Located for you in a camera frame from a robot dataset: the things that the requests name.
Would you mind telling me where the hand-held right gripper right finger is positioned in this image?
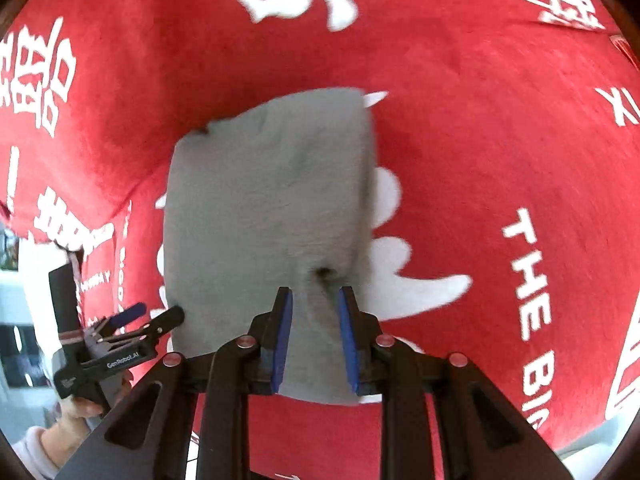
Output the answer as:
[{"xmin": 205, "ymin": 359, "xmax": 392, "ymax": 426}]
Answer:
[{"xmin": 337, "ymin": 286, "xmax": 576, "ymax": 480}]

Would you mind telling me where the red printed blanket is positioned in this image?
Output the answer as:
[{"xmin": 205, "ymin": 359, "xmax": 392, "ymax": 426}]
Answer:
[{"xmin": 0, "ymin": 0, "xmax": 640, "ymax": 480}]

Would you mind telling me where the red glossy packet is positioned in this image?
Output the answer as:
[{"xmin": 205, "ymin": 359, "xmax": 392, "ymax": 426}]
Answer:
[{"xmin": 609, "ymin": 34, "xmax": 640, "ymax": 70}]

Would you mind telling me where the grey fleece garment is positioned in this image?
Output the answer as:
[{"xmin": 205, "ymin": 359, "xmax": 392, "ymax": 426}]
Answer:
[{"xmin": 162, "ymin": 87, "xmax": 379, "ymax": 406}]

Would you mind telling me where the person's left forearm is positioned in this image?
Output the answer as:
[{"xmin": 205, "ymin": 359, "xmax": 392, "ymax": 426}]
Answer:
[{"xmin": 9, "ymin": 424, "xmax": 68, "ymax": 480}]

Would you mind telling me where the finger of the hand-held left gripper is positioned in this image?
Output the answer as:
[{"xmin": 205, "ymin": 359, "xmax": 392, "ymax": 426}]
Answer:
[
  {"xmin": 97, "ymin": 302, "xmax": 149, "ymax": 336},
  {"xmin": 107, "ymin": 306, "xmax": 186, "ymax": 346}
]

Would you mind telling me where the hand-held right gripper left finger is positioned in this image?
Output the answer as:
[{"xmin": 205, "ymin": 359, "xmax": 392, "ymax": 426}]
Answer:
[{"xmin": 55, "ymin": 287, "xmax": 294, "ymax": 480}]

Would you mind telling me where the person's left hand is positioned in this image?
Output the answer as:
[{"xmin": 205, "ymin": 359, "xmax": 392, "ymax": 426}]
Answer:
[{"xmin": 42, "ymin": 396, "xmax": 105, "ymax": 465}]

